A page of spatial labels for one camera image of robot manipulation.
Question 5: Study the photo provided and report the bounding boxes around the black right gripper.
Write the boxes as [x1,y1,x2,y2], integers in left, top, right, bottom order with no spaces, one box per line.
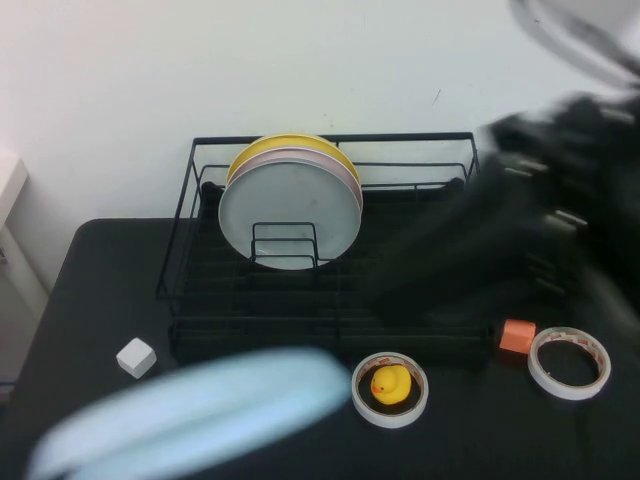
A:
[372,189,531,326]

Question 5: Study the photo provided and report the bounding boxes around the light blue plate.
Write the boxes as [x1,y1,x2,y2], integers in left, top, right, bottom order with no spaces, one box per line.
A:
[27,344,352,480]

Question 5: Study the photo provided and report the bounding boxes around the grey plate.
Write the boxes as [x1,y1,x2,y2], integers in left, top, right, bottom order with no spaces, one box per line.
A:
[217,158,363,272]

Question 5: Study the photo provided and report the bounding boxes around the pink plate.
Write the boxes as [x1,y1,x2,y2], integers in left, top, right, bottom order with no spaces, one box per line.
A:
[227,147,363,211]

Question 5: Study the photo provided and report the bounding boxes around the yellow plate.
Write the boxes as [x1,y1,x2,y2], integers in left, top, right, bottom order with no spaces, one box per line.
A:
[226,132,362,199]

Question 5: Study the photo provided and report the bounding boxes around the orange foam cube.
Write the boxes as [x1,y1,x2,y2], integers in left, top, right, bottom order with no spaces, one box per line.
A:
[498,319,537,355]

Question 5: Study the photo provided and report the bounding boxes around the yellow rubber duck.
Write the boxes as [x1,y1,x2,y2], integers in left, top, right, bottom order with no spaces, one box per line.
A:
[370,365,413,405]

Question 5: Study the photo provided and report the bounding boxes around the narrow white tape roll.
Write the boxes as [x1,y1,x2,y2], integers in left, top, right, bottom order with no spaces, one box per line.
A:
[350,351,430,430]

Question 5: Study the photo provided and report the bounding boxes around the wide white tape roll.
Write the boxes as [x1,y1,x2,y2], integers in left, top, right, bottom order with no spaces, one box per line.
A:
[527,325,612,401]

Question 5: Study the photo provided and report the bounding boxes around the small white foam cube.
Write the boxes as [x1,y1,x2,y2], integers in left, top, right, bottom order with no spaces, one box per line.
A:
[115,337,158,380]

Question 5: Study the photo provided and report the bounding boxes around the white side cabinet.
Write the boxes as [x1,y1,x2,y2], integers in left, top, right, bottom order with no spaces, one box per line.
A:
[0,155,51,396]

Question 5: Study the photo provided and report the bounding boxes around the black wire dish rack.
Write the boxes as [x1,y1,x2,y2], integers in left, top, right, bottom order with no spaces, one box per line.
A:
[155,131,496,362]

